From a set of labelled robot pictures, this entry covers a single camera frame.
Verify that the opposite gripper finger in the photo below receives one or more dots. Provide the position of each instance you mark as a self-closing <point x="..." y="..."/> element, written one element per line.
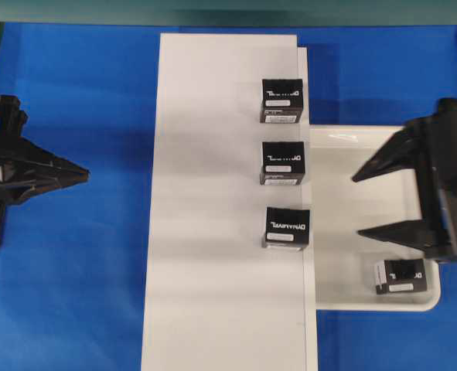
<point x="42" y="186"/>
<point x="31" y="153"/>

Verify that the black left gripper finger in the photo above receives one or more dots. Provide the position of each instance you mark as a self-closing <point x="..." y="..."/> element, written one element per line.
<point x="409" y="233"/>
<point x="397" y="153"/>

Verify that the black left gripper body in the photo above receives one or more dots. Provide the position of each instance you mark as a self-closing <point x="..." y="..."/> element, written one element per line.
<point x="435" y="165"/>

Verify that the black white box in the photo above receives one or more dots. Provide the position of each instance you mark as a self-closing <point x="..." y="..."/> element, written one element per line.
<point x="287" y="229"/>
<point x="282" y="163"/>
<point x="400" y="276"/>
<point x="282" y="101"/>

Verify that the black white box in tray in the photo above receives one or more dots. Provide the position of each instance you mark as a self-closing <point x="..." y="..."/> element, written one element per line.
<point x="400" y="276"/>

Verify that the white plastic tray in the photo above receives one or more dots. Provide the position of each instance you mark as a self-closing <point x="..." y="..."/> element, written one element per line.
<point x="344" y="261"/>

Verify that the black white box on base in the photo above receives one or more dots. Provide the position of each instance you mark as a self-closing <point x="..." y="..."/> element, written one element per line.
<point x="282" y="101"/>

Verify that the white base board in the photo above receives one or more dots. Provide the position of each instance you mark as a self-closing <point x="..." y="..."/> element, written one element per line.
<point x="215" y="297"/>

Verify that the blue table cloth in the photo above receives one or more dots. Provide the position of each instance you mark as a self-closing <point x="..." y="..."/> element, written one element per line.
<point x="73" y="262"/>

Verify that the teal backdrop panel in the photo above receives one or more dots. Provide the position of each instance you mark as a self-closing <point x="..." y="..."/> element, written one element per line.
<point x="233" y="13"/>

